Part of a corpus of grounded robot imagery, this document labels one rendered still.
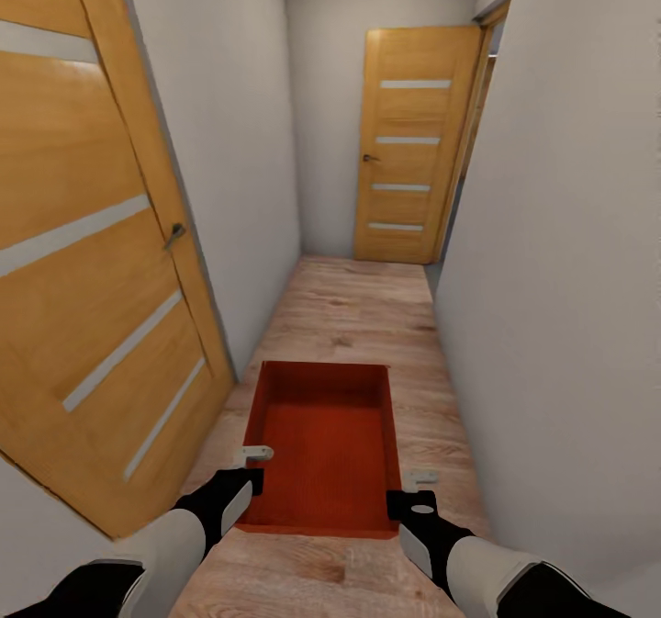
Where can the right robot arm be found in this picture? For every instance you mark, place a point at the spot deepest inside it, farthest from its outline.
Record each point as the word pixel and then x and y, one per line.
pixel 483 580

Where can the storage box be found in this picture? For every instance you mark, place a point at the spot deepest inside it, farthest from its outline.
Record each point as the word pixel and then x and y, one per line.
pixel 335 451

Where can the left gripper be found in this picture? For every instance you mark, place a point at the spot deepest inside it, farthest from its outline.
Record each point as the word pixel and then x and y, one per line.
pixel 256 476

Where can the garage door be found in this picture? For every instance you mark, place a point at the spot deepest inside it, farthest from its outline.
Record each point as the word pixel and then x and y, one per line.
pixel 478 113

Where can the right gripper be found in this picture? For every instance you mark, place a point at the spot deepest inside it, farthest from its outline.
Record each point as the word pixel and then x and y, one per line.
pixel 397 500

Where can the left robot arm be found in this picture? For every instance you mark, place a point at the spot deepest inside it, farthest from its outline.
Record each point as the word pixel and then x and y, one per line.
pixel 144 575

